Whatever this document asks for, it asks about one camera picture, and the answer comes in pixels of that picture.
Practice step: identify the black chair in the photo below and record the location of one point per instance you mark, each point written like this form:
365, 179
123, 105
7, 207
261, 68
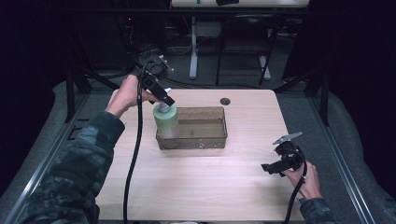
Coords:
246, 40

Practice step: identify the black computer tower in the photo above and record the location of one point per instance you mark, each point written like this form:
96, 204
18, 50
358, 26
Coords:
127, 40

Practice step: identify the black metal stand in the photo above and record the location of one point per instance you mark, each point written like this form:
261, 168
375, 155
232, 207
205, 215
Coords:
317, 90
74, 93

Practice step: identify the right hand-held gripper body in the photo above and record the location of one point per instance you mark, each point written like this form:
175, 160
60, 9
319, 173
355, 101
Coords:
289, 152

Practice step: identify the person's left hand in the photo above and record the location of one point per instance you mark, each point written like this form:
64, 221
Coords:
129, 93

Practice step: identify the aluminium floor rail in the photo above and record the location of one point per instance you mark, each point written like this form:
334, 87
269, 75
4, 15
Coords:
46, 161
345, 161

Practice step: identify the transparent brown plastic container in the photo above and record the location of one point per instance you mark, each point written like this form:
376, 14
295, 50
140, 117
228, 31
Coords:
199, 130

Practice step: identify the white desk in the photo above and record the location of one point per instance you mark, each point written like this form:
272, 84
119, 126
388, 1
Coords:
218, 3

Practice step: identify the person's right hand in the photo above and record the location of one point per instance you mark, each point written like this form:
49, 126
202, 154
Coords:
306, 183

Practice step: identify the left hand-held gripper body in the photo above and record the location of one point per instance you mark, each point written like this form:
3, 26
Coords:
152, 76

